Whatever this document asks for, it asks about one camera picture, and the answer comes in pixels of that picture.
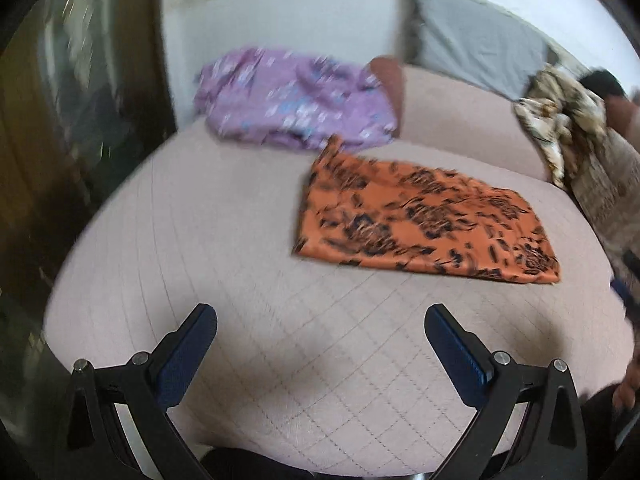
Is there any pink sofa armrest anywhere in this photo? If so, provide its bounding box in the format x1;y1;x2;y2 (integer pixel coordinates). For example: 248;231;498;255
367;56;556;181

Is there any orange black floral blouse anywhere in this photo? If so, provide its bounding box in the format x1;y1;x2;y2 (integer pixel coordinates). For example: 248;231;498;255
291;135;561;286

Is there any wooden door with patterned glass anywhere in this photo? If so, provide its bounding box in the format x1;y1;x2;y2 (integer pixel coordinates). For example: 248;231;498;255
0;0;178;411

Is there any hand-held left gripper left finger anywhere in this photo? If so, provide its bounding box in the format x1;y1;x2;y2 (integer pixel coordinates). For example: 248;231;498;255
55;303;218;480

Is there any purple floral garment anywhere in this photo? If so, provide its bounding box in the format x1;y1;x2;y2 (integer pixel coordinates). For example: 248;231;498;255
194;46;401;152

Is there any pink brown sofa backrest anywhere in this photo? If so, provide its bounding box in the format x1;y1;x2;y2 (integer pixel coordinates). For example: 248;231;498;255
602;92;640;137

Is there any cream brown floral cloth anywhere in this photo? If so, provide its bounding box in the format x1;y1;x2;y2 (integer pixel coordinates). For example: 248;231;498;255
512;64;608;188

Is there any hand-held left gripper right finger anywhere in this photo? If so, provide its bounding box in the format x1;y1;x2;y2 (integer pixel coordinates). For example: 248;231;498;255
424;304;588;480

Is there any brown striped cushion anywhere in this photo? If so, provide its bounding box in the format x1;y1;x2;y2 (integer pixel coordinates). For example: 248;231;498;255
570;127;640;271

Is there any pink quilted sofa seat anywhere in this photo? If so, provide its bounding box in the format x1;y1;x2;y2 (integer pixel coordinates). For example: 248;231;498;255
42;67;636;478

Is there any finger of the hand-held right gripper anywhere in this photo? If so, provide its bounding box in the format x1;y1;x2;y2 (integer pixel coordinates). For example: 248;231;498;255
610;279;640;317

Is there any grey pillow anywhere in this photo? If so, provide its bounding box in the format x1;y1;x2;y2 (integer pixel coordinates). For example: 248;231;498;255
398;0;558;101

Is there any person's right hand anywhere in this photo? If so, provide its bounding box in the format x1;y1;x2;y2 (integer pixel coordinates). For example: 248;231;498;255
613;357;640;411

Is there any black cloth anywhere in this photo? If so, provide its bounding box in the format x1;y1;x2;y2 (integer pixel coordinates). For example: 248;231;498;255
580;70;628;102

